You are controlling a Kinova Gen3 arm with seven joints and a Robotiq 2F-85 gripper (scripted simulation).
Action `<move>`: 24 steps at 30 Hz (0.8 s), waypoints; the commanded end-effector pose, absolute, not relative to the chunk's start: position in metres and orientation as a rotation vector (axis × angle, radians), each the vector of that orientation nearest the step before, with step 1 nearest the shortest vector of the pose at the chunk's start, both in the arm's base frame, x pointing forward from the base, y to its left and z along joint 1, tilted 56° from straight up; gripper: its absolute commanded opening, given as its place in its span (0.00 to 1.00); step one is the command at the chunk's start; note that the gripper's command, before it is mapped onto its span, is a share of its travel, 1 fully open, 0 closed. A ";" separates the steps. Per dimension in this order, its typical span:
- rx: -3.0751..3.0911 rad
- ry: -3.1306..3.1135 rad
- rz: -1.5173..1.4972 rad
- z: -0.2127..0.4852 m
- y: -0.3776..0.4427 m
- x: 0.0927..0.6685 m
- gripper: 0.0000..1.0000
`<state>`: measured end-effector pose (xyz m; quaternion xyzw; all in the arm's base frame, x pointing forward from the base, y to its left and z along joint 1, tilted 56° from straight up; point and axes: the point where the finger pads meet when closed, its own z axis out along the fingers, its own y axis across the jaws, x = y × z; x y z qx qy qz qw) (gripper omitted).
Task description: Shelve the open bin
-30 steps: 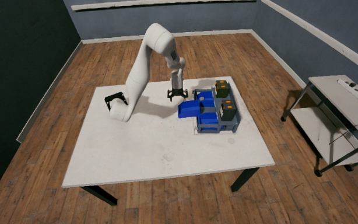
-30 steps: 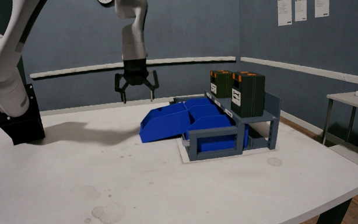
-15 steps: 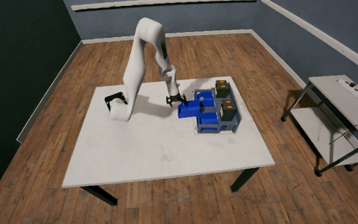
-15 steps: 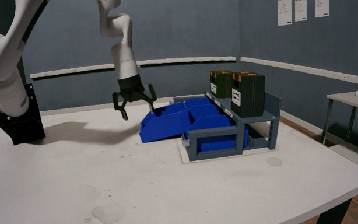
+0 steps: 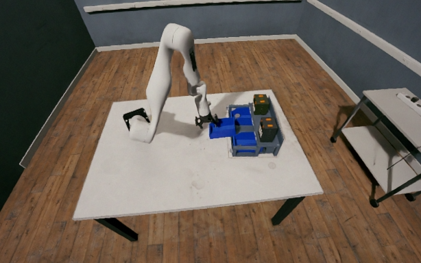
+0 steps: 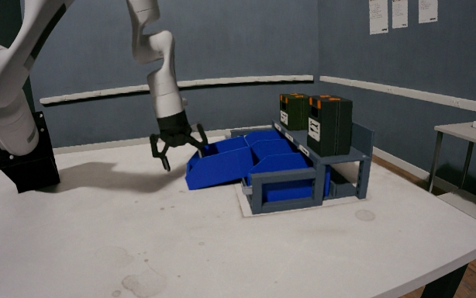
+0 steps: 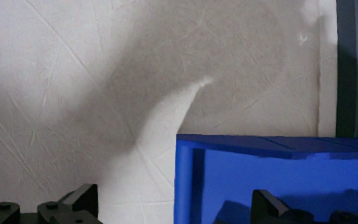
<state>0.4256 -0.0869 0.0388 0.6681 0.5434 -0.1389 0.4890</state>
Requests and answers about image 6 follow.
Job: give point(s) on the grey metal shelf rack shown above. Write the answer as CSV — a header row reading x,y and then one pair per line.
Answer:
x,y
361,148

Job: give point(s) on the dark green tool case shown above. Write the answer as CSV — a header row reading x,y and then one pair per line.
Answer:
x,y
294,111

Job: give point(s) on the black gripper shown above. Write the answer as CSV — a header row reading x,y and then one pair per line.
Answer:
x,y
176,137

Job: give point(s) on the black tool case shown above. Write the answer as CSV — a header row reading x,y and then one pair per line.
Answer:
x,y
329,125

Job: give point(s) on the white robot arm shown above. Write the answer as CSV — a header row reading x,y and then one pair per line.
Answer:
x,y
18,133

